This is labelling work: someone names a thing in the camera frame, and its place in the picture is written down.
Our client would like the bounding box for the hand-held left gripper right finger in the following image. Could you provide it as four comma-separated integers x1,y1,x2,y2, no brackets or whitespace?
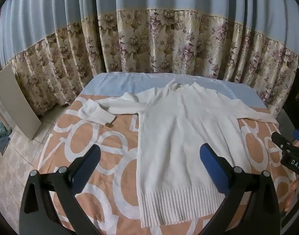
200,143,281,235

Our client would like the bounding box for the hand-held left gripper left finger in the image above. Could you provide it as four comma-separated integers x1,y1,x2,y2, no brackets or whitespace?
18,144,102,235

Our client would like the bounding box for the white knit sweater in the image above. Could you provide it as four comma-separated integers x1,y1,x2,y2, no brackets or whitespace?
78,81,278,228

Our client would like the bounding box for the person's right hand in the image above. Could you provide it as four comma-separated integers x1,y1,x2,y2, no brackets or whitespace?
284,176,299,212

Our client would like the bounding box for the bed with orange patterned sheet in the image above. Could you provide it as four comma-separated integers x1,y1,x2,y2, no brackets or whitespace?
33,72,299,235

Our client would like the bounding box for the black appliance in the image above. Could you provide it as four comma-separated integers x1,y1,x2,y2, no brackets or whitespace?
282,55,299,130

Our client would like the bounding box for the blue plastic bag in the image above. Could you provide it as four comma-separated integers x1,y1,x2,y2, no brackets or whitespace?
0,123,11,155

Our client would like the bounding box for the grey flat board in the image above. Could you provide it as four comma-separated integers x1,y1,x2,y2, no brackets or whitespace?
0,65,42,141

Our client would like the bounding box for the blue and floral curtain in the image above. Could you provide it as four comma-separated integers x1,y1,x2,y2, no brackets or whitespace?
0,0,299,118

